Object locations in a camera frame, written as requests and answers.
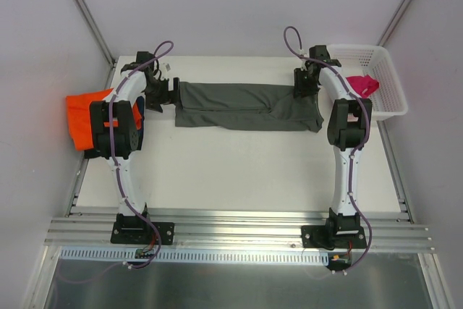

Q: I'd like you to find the grey t shirt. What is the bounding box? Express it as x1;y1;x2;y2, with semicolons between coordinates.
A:
174;82;323;133

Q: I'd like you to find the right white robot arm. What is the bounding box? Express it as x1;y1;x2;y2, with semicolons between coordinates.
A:
294;45;372;247

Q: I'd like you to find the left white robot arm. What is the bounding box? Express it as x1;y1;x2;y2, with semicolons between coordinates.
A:
89;51;180;242

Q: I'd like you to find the navy folded t shirt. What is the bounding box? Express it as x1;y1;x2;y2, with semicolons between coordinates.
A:
136;96;145;142

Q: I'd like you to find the magenta t shirt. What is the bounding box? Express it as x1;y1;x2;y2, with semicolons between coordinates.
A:
347;75;380;98

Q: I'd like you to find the orange folded t shirt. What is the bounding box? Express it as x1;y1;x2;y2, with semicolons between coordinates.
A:
66;88;142;152

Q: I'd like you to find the black folded t shirt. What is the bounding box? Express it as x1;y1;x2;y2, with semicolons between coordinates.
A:
84;148;105;159

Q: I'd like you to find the white plastic basket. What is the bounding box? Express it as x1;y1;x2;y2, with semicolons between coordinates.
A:
328;44;408;121

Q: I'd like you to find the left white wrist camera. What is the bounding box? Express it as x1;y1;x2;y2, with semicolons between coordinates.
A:
158;63;171;80

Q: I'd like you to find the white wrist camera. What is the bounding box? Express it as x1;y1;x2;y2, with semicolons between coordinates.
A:
158;63;171;80
295;48;311;71

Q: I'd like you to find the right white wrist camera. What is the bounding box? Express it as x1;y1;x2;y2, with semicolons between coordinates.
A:
295;48;311;71

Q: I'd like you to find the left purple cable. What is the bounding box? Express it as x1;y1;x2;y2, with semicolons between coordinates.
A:
54;41;174;284

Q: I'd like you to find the purple cable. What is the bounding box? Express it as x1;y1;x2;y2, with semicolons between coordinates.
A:
284;26;373;276
54;41;174;284

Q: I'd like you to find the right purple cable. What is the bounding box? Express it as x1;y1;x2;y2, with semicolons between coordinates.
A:
284;26;373;276

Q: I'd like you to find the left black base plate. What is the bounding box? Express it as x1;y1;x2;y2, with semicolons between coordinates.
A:
110;216;175;245

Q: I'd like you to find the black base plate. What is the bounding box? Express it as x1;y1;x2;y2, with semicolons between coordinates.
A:
301;225;367;250
110;216;175;245

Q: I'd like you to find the left aluminium frame post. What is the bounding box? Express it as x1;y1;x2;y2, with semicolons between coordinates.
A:
73;0;116;67

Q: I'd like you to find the aluminium frame post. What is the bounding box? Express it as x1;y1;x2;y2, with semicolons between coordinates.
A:
376;0;414;47
73;0;116;67

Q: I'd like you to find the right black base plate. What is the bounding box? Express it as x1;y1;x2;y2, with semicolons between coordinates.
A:
301;225;367;250

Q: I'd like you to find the white slotted cable duct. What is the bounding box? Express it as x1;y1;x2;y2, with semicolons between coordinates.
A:
60;247;328;266

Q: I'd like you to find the right aluminium frame post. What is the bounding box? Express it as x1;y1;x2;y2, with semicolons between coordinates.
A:
376;0;414;47

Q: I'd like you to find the aluminium mounting rail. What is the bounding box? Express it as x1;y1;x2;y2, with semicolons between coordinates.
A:
45;207;437;253

